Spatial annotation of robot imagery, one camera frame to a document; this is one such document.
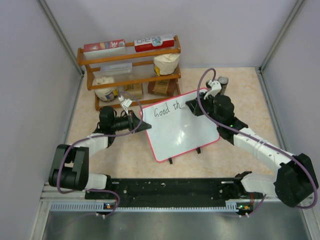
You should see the black drink can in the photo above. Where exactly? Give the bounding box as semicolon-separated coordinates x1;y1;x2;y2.
217;76;229;95

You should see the white bag middle shelf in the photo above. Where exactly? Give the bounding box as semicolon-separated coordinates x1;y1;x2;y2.
153;53;180;76

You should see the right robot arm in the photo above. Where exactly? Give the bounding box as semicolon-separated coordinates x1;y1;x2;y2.
185;93;319;208

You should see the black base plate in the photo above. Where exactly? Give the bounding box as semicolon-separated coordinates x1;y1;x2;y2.
84;177;256;208

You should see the brown cardboard box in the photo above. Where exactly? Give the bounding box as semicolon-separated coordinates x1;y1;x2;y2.
147;79;176;97

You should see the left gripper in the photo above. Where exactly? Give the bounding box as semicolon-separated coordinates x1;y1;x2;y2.
111;110;151;134

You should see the pink framed whiteboard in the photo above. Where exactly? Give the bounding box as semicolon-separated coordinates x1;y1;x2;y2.
142;90;220;162

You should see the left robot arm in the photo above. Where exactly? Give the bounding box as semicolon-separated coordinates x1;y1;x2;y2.
48;106;152;199

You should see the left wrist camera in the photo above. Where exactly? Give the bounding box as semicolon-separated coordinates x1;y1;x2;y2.
118;95;133;115

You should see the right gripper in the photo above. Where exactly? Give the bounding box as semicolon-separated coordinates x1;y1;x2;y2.
186;91;223;126

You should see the white bag bottom shelf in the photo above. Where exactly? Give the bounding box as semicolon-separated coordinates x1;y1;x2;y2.
92;76;119;102

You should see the wooden three-tier shelf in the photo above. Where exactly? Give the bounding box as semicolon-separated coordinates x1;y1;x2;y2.
77;35;181;105

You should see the clear plastic container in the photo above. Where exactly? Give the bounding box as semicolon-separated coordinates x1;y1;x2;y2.
100;63;133;77

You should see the white bag shelf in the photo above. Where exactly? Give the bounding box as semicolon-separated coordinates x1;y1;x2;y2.
92;76;119;102
153;53;180;76

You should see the small tan box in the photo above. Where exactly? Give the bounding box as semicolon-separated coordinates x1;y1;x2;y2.
123;83;144;99

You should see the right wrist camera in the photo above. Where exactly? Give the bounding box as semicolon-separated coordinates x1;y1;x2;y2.
203;79;222;100

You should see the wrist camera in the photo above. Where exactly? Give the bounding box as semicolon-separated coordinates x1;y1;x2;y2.
118;95;133;115
203;79;222;100

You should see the red white box right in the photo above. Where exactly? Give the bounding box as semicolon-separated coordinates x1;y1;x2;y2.
134;34;175;52

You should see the red toothpaste box left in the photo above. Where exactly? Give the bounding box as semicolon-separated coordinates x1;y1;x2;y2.
83;39;127;59

